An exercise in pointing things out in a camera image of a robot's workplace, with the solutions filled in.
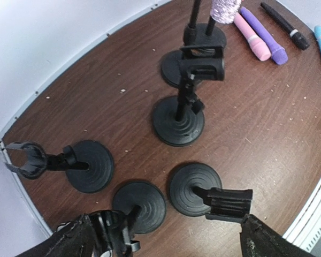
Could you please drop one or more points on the black stand of blue microphone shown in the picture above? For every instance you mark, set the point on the black stand of blue microphone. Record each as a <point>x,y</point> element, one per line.
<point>138,208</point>

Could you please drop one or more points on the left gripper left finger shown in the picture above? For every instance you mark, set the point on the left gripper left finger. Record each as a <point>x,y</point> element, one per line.
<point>79,237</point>

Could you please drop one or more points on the black stand of orange-ring microphone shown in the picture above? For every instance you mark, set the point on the black stand of orange-ring microphone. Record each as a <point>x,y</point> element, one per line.
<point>209,34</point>

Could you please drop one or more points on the black stand of purple microphone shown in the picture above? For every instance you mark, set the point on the black stand of purple microphone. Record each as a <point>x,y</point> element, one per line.
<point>179,120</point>

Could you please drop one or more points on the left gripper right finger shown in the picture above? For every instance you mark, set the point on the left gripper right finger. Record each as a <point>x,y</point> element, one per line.
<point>258,239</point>

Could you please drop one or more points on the black stand of pink microphone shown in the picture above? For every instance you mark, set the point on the black stand of pink microphone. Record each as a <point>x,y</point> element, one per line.
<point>88,165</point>

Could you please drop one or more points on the black microphone with white band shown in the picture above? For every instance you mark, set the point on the black microphone with white band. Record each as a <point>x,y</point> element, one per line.
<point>296,36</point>

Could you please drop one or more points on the front aluminium rail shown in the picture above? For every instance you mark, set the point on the front aluminium rail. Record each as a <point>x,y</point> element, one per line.
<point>305,231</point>

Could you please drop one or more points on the purple microphone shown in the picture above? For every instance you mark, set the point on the purple microphone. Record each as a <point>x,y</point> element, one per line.
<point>278,53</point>

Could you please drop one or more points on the rhinestone silver microphone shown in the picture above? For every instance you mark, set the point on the rhinestone silver microphone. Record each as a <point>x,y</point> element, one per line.
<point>224,11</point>

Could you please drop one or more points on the pink microphone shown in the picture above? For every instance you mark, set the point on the pink microphone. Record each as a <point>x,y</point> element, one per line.
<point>257,45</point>

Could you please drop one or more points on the black stand of rhinestone microphone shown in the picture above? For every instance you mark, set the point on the black stand of rhinestone microphone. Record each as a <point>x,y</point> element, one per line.
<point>169,65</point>

